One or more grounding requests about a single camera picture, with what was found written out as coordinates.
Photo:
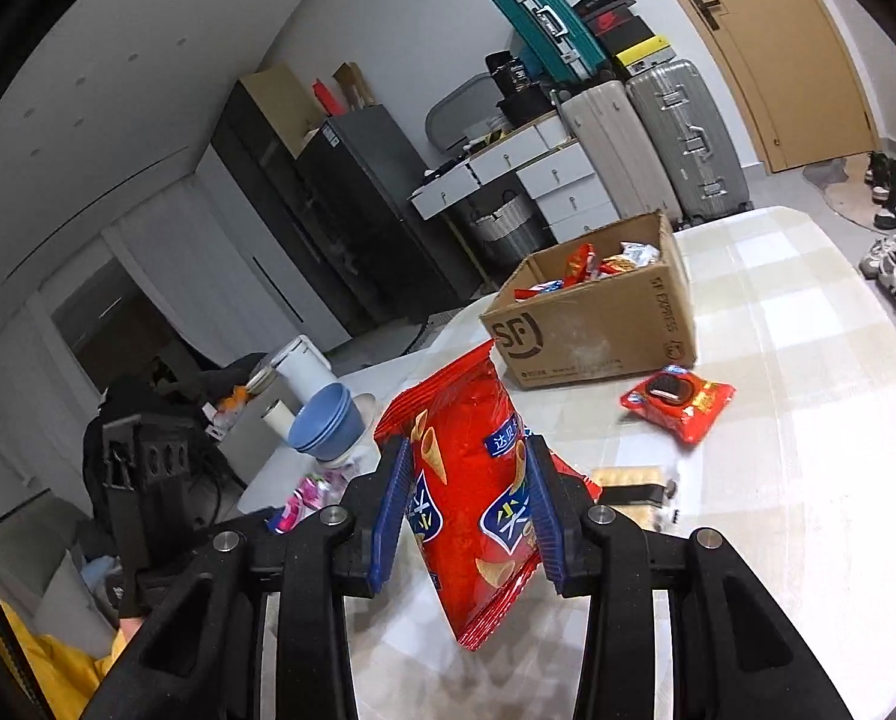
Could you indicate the red cone chips bag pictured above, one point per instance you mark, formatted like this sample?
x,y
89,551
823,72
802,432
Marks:
x,y
469,504

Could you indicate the silver aluminium suitcase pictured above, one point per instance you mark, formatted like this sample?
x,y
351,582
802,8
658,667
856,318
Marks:
x,y
686,128

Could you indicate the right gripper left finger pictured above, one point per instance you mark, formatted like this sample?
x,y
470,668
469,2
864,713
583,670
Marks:
x,y
200,653

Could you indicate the white kettle jug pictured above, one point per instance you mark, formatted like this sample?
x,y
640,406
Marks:
x,y
303,367

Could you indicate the grey oval mirror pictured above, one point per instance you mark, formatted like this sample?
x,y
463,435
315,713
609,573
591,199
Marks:
x,y
470,111

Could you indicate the stacked shoe boxes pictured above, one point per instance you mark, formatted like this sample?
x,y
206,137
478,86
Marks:
x,y
632,46

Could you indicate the purple candy bag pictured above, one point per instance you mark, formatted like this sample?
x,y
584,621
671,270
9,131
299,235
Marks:
x,y
316,491

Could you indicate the wooden door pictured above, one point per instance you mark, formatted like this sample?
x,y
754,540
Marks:
x,y
791,75

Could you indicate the black refrigerator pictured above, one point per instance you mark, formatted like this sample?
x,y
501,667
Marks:
x,y
362,171

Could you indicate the SF cardboard box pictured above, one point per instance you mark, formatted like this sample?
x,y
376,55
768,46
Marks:
x,y
606,327

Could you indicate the beige suitcase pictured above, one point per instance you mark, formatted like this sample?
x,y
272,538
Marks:
x,y
603,121

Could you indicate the white red snack bag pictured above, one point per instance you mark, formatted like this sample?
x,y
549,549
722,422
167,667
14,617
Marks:
x,y
633,256

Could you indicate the red Oreo cookie pack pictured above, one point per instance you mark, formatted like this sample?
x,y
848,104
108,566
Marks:
x,y
679,401

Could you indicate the stacked blue bowls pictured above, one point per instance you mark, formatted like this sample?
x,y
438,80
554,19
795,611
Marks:
x,y
328,425

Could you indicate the woven laundry basket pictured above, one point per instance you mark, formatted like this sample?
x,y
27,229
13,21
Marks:
x,y
513,231

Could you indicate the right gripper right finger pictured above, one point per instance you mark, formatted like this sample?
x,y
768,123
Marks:
x,y
735,654

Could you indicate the teal suitcase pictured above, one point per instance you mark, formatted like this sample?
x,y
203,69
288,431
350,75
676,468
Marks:
x,y
559,39

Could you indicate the orange wafer snack tube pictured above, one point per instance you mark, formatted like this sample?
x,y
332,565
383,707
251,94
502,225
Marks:
x,y
645,494

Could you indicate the small white cup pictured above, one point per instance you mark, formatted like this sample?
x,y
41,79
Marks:
x,y
279,418

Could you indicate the person's left hand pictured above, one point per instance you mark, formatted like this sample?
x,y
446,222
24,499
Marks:
x,y
129,626

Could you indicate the white drawer desk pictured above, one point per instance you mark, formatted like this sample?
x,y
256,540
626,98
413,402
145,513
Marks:
x,y
541,160

